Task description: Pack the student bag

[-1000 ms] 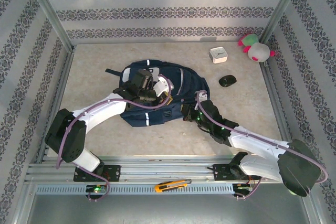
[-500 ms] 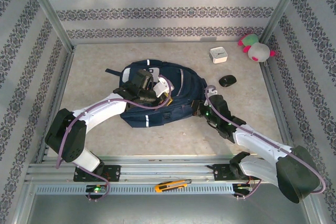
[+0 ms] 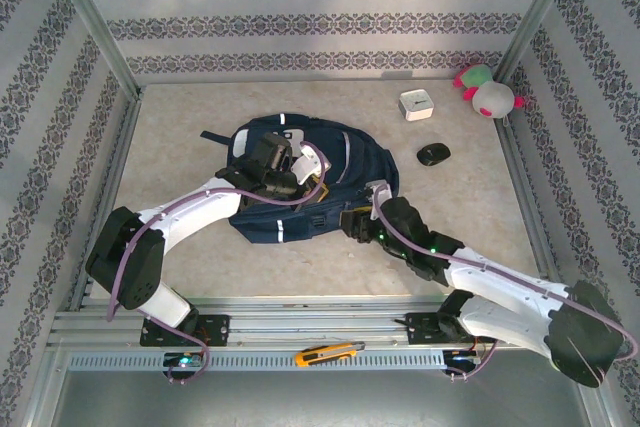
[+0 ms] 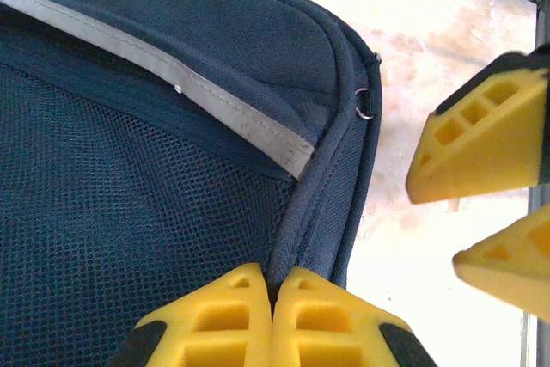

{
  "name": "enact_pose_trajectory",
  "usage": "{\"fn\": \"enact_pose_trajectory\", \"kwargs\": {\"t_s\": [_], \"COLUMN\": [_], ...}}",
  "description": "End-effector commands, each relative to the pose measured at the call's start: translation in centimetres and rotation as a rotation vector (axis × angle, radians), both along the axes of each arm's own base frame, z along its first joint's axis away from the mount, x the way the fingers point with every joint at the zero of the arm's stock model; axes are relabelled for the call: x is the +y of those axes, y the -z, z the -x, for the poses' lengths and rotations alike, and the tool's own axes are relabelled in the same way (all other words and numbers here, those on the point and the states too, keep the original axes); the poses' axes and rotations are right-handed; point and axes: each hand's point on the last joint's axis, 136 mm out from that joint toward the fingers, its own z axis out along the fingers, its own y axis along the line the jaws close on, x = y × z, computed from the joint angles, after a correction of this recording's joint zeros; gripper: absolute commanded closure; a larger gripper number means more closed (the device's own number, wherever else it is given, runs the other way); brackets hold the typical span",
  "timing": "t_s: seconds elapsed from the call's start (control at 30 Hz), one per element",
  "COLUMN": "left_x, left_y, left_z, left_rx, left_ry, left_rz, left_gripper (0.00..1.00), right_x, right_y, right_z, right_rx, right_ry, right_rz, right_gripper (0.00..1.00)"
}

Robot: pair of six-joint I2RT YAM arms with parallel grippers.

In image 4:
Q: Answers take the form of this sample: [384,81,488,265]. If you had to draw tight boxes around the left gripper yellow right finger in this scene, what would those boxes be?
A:
[271,266,439,367]

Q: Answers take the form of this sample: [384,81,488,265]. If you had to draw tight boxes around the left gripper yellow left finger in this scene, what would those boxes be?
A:
[107,262,272,367]

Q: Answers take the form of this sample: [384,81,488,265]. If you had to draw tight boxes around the navy blue backpack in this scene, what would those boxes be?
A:
[0,0,383,367]

